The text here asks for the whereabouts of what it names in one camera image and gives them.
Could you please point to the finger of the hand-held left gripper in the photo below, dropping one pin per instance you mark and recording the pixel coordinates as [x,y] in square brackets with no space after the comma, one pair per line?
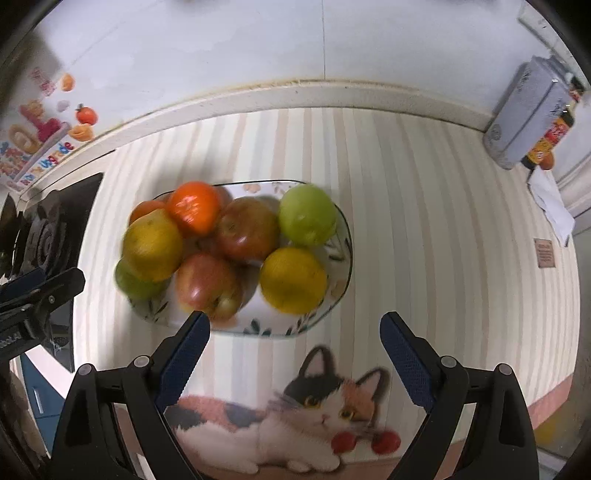
[60,285]
[21,282]

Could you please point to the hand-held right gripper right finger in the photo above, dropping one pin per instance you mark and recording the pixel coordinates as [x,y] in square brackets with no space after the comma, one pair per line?
[408,360]

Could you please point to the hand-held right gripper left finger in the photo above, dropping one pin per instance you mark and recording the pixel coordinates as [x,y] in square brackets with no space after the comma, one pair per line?
[184,360]

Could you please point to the green apple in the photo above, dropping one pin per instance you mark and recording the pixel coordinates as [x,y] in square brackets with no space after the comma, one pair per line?
[307,214]
[134,286]

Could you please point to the red apple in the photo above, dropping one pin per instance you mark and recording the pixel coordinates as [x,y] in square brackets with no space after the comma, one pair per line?
[207,284]
[247,228]

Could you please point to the floral oval plate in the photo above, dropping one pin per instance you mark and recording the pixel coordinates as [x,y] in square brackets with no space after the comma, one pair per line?
[277,325]

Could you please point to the yellow lemon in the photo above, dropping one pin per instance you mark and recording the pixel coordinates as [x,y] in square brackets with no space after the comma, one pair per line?
[293,279]
[152,244]

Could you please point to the black gas stove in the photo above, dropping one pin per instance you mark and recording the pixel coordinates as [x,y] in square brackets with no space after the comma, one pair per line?
[46,230]

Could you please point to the striped cat print mat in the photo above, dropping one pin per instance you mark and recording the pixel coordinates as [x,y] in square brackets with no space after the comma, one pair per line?
[415,207]

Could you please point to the small brown card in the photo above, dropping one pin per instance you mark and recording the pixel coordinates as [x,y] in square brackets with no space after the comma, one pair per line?
[545,253]

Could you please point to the white cloth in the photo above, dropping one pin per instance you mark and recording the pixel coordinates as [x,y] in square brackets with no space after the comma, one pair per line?
[549,203]

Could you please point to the grey spray can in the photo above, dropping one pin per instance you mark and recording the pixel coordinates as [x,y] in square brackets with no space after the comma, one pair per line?
[521,120]

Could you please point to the dark sauce bottle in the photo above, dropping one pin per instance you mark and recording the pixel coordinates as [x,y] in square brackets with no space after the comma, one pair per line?
[554,134]

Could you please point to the colourful wall sticker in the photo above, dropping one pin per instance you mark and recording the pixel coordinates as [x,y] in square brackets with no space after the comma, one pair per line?
[32,138]

